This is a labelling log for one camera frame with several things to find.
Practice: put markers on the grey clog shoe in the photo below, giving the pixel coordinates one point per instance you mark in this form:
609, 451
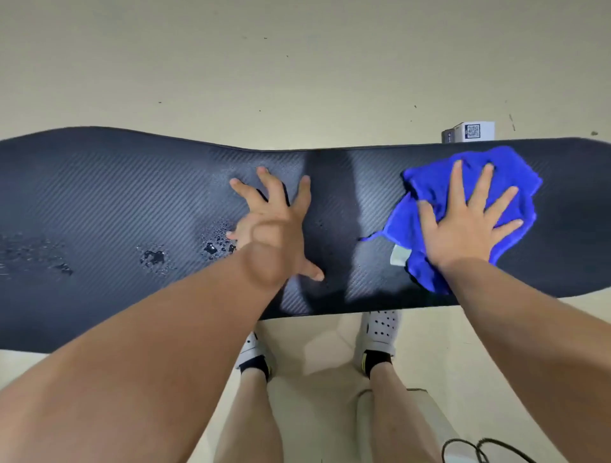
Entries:
250, 348
379, 329

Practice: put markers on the blue microfiber cloth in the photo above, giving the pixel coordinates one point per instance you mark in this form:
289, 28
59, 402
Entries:
420, 183

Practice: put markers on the person's right hand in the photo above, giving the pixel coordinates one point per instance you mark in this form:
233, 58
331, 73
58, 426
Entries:
465, 238

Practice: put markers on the person's left forearm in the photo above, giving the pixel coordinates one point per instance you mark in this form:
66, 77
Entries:
143, 362

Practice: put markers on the person's left hand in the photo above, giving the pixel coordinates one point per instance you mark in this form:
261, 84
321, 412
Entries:
272, 238

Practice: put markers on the black left sock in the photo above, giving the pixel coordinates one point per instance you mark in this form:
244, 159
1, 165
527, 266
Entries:
255, 366

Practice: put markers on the grey left clog shoe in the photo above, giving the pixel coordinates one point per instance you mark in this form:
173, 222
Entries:
250, 348

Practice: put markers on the black right sock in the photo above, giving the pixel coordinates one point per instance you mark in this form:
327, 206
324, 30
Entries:
377, 362

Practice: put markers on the black sock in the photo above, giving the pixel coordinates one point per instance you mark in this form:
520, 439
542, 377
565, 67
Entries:
255, 366
377, 362

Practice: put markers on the grey right clog shoe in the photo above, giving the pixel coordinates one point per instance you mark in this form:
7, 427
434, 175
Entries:
379, 329

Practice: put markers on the person's right leg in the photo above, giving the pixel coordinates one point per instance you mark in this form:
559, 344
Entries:
401, 420

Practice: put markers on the person's leg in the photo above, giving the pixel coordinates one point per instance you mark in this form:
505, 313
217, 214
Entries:
401, 420
248, 424

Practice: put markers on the white bench frame foot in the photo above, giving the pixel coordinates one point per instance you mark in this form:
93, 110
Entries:
470, 131

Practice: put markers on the person's left leg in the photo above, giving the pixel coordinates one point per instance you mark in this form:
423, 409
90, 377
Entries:
248, 424

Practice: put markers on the white plastic stool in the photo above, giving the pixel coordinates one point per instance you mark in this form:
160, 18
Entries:
364, 429

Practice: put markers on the person's right forearm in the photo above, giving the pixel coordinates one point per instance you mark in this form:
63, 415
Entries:
539, 343

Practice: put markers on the black padded bench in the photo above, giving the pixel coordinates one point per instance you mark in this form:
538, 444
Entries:
119, 191

